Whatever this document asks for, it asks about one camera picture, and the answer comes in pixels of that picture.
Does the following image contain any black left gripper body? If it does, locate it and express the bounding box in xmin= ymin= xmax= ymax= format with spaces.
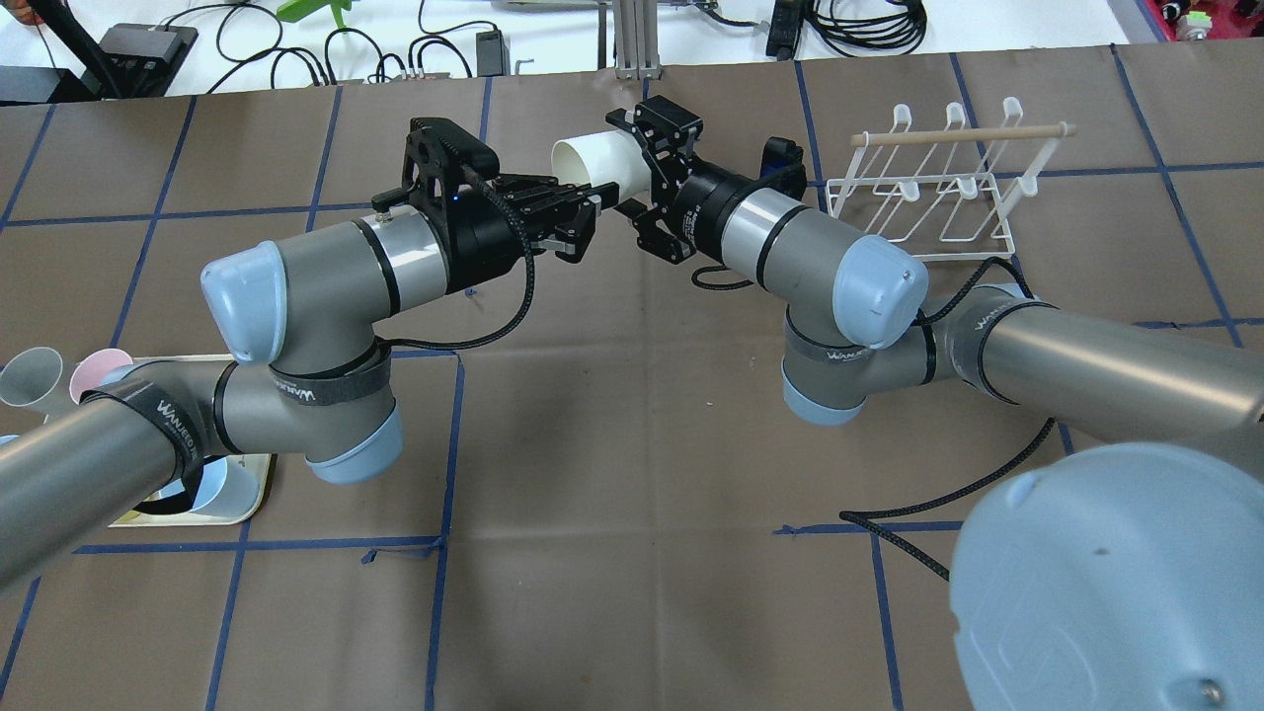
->
xmin=434 ymin=178 xmax=554 ymax=294

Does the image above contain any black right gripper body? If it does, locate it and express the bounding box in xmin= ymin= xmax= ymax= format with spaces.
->
xmin=651 ymin=156 xmax=755 ymax=262

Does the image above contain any white plastic cup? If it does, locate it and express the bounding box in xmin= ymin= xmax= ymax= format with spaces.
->
xmin=551 ymin=130 xmax=651 ymax=201

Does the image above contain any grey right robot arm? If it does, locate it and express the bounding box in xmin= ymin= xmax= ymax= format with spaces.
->
xmin=605 ymin=96 xmax=1263 ymax=710

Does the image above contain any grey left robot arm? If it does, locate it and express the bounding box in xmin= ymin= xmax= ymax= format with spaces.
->
xmin=3 ymin=168 xmax=618 ymax=591

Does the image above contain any light blue plastic cup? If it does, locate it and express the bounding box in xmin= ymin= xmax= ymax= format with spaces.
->
xmin=155 ymin=455 xmax=270 ymax=526

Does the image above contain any pink plastic cup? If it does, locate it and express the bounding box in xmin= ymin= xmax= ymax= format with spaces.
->
xmin=68 ymin=348 xmax=134 ymax=404

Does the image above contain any grey plastic cup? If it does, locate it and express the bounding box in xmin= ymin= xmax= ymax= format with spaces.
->
xmin=1 ymin=345 xmax=73 ymax=423

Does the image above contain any black power adapter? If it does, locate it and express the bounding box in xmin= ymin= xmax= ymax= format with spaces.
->
xmin=475 ymin=29 xmax=511 ymax=77

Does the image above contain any black power strip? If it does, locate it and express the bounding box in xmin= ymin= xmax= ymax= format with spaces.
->
xmin=763 ymin=0 xmax=805 ymax=59

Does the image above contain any green plastic clamp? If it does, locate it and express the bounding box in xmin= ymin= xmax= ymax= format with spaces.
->
xmin=276 ymin=0 xmax=354 ymax=29

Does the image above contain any cream rabbit print tray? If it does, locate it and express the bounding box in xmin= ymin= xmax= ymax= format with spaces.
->
xmin=101 ymin=356 xmax=273 ymax=529

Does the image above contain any black braided left cable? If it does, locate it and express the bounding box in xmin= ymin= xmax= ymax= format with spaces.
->
xmin=380 ymin=168 xmax=536 ymax=353

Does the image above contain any black braided cable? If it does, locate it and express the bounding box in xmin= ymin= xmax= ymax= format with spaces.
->
xmin=837 ymin=252 xmax=1063 ymax=584
xmin=380 ymin=168 xmax=536 ymax=353

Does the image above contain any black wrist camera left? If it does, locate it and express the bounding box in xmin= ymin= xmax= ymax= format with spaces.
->
xmin=402 ymin=116 xmax=501 ymax=210

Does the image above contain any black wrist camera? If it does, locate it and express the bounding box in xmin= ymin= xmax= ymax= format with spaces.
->
xmin=758 ymin=135 xmax=808 ymax=199
xmin=402 ymin=116 xmax=501 ymax=210

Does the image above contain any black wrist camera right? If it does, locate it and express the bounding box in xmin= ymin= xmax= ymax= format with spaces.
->
xmin=758 ymin=135 xmax=808 ymax=199

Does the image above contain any aluminium frame post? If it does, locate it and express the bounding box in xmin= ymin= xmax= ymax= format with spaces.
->
xmin=612 ymin=0 xmax=661 ymax=80

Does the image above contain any white wire cup rack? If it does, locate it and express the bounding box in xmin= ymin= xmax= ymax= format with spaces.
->
xmin=825 ymin=96 xmax=1078 ymax=263

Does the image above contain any black braided right cable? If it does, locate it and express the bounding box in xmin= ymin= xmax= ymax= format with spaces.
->
xmin=837 ymin=252 xmax=1063 ymax=584

